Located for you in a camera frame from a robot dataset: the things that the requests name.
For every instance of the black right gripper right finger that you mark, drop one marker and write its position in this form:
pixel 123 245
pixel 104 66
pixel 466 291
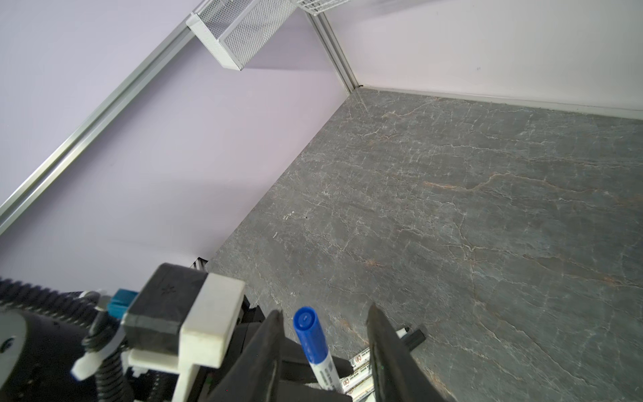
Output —
pixel 396 376

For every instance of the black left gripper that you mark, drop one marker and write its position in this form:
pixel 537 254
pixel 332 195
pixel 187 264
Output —
pixel 296 379

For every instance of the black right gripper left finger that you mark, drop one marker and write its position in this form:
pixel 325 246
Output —
pixel 253 371

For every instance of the blue whiteboard marker pen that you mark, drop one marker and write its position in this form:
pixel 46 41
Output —
pixel 315 348

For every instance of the black marker pen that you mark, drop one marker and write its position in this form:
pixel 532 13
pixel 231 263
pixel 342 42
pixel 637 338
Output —
pixel 356 378
pixel 362 391
pixel 362 357

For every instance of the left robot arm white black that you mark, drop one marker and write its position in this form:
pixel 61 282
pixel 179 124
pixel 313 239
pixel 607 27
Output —
pixel 37 354

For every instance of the small white mesh basket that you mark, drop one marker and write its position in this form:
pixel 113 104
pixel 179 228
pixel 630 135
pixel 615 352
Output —
pixel 234 31

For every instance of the aluminium frame rail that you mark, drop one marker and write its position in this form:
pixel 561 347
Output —
pixel 91 128

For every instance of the long white wire basket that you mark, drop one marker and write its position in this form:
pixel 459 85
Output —
pixel 315 7

